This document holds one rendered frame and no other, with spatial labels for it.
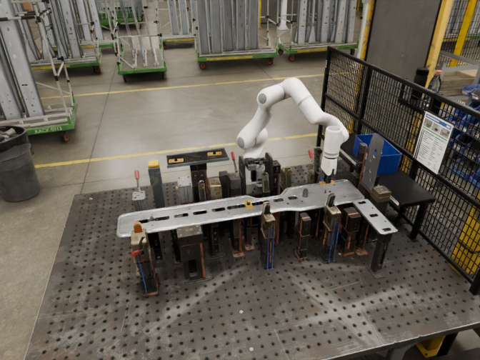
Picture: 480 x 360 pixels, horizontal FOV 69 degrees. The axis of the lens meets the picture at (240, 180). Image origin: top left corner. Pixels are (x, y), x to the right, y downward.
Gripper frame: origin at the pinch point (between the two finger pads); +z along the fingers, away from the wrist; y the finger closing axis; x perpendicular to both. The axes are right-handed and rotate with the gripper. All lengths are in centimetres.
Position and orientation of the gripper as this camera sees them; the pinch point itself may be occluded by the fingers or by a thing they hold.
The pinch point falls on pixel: (327, 178)
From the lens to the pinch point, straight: 206.2
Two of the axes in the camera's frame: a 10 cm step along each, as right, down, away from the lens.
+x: 9.7, -1.4, 1.9
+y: 2.4, 5.2, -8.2
